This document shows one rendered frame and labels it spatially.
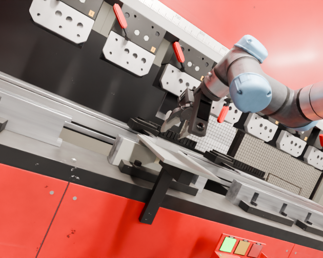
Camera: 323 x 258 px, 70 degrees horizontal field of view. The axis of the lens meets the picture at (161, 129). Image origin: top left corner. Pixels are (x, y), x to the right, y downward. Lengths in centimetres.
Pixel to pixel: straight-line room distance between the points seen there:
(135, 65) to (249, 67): 36
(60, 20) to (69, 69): 56
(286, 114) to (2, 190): 68
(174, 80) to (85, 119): 42
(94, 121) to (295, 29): 88
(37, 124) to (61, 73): 55
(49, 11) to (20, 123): 31
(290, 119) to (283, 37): 54
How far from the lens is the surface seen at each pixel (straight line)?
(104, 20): 409
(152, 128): 102
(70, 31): 73
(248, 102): 49
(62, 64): 126
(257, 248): 92
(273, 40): 102
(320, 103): 52
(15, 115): 76
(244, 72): 51
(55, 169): 66
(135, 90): 130
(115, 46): 73
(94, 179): 67
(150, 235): 80
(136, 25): 76
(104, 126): 102
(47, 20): 73
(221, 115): 84
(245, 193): 109
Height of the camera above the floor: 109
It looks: 3 degrees down
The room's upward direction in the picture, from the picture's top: 25 degrees clockwise
